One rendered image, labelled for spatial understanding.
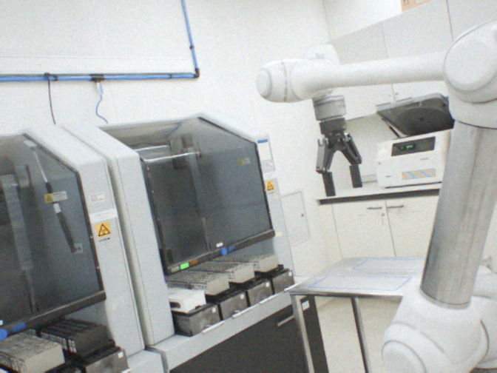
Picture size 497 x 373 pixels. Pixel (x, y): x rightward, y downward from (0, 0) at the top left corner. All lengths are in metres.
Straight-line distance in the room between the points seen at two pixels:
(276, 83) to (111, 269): 0.91
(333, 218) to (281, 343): 2.20
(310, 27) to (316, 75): 3.49
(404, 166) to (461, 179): 2.85
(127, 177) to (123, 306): 0.46
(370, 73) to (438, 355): 0.63
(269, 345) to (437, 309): 1.19
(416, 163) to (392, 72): 2.60
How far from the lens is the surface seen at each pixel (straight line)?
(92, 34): 3.24
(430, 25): 4.05
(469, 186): 1.00
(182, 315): 1.93
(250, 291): 2.07
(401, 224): 3.95
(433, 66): 1.21
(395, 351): 1.12
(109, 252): 1.79
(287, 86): 1.27
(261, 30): 4.20
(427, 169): 3.77
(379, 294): 1.71
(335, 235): 4.31
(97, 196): 1.78
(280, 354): 2.24
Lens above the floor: 1.34
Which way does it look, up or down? 3 degrees down
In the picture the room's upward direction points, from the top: 11 degrees counter-clockwise
